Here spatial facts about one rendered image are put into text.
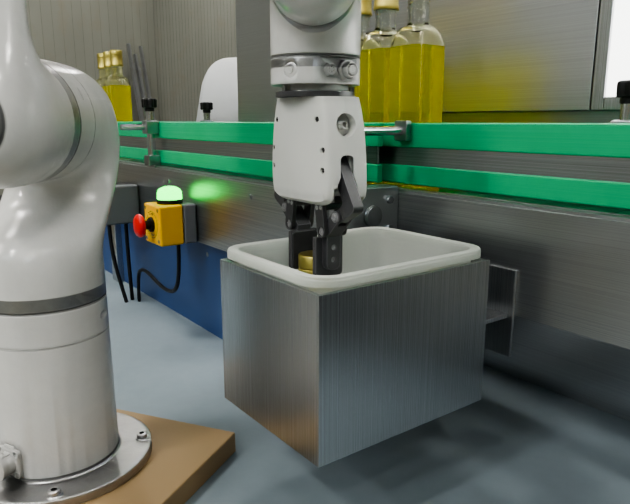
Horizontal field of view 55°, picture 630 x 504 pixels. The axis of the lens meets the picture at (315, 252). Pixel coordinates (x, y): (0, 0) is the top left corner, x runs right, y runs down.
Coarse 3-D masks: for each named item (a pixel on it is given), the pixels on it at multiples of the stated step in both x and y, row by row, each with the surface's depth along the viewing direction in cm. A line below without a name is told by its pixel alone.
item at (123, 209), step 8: (120, 184) 129; (128, 184) 128; (120, 192) 126; (128, 192) 127; (136, 192) 128; (112, 200) 125; (120, 200) 126; (128, 200) 127; (136, 200) 128; (112, 208) 125; (120, 208) 126; (128, 208) 127; (136, 208) 128; (112, 216) 126; (120, 216) 127; (128, 216) 128; (112, 224) 126
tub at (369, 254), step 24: (288, 240) 66; (360, 240) 72; (384, 240) 73; (408, 240) 70; (432, 240) 67; (240, 264) 61; (264, 264) 55; (288, 264) 66; (360, 264) 73; (384, 264) 73; (408, 264) 55; (432, 264) 57; (456, 264) 60; (312, 288) 51; (336, 288) 51
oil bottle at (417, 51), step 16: (400, 32) 80; (416, 32) 78; (432, 32) 79; (400, 48) 80; (416, 48) 78; (432, 48) 80; (400, 64) 81; (416, 64) 79; (432, 64) 80; (400, 80) 81; (416, 80) 79; (432, 80) 80; (400, 96) 81; (416, 96) 80; (432, 96) 81; (400, 112) 82; (416, 112) 80; (432, 112) 82
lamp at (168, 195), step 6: (168, 186) 106; (174, 186) 107; (162, 192) 105; (168, 192) 105; (174, 192) 105; (180, 192) 106; (162, 198) 105; (168, 198) 105; (174, 198) 105; (180, 198) 106; (162, 204) 105; (168, 204) 105
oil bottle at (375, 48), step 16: (384, 32) 83; (368, 48) 84; (384, 48) 82; (368, 64) 85; (384, 64) 83; (368, 80) 85; (384, 80) 83; (368, 96) 86; (384, 96) 84; (368, 112) 86; (384, 112) 84
